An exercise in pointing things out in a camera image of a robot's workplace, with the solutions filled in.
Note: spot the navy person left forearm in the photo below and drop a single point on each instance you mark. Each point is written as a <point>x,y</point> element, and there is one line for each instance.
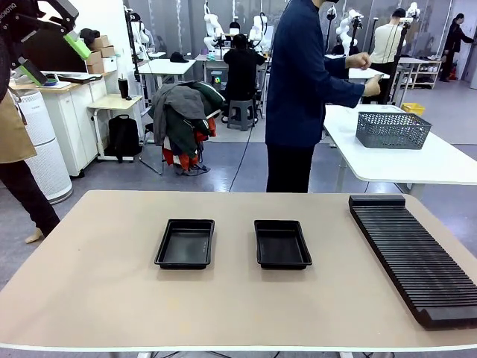
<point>335,67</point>

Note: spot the wooden shoe shelf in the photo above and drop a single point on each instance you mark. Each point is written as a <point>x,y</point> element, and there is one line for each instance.
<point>425,72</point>

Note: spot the white background desk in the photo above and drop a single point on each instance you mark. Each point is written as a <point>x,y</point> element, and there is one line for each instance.
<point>167,67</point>

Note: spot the black ESD tray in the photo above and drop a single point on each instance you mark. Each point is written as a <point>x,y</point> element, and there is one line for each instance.
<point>281,246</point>
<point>185,246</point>

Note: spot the navy person right hand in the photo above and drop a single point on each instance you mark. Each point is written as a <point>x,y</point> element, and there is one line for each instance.
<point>373,87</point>

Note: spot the white storage cabinet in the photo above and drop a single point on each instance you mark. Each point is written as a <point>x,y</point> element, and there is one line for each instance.
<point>78,112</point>

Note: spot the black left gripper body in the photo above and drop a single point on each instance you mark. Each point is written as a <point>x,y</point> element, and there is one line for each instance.
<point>9,16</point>

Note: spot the grey plastic stool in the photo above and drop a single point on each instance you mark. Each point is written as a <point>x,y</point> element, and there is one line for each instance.
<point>242,113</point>

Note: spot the black tumbler cup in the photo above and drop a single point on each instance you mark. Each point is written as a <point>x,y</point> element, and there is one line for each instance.
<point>123,88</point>

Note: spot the brown cardboard box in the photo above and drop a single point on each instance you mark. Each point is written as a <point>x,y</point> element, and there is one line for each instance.
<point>94,57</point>
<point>95,67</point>
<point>107,51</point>
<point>100,41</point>

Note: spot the wood top rolling table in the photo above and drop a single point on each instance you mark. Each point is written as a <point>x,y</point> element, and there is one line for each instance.
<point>113,102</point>

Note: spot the white air purifier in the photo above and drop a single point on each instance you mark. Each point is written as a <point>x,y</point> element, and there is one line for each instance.
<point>41,149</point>

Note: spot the yellow plastic bin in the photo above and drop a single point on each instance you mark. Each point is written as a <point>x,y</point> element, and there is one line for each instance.
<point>413,109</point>

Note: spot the person in brown apron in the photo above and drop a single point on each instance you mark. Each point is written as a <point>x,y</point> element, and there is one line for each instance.
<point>11,130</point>

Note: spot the white side table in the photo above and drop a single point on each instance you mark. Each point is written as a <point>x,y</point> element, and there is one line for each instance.
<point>402,164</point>

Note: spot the black backpack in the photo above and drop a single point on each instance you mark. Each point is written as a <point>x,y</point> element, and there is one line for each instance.
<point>123,138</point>

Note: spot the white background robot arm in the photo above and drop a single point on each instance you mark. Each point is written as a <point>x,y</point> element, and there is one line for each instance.
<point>139,35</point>
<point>259,30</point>
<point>212,26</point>
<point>346,30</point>

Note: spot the person in white shirt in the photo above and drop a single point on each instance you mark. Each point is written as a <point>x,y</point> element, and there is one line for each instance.
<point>385,44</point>

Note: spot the grey plastic mesh basket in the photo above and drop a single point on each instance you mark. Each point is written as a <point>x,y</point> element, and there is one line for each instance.
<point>391,130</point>

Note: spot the black computer monitor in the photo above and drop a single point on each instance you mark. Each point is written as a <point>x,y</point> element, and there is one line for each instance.
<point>52,52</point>

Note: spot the navy person left hand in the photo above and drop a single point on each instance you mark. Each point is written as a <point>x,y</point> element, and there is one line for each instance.
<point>359,60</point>

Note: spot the standing person in black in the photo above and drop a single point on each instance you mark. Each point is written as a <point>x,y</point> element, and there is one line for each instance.
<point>452,41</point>

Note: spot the pile of jackets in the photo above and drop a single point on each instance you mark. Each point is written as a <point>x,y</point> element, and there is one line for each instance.
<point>182,115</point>

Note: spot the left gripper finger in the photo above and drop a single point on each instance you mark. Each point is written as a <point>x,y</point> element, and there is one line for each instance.
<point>31,72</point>
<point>76,44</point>

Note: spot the seated person in black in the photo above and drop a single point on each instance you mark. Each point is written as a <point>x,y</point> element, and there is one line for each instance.
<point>242,71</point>

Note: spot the person in navy jacket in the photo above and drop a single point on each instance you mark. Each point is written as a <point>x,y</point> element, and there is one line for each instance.
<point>294,93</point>

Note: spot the black slotted PCB rack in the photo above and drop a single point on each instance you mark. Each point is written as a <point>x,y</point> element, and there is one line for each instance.
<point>413,257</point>

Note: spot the navy person right forearm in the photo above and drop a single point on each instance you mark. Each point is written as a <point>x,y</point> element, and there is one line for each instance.
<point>344,94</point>

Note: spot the small white box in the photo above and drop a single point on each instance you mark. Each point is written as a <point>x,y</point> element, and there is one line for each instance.
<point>110,64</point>

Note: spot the black cap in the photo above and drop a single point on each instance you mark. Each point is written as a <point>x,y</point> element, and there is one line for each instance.
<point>179,57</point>

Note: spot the black laptop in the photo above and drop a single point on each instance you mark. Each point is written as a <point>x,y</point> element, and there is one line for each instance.
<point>78,78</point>

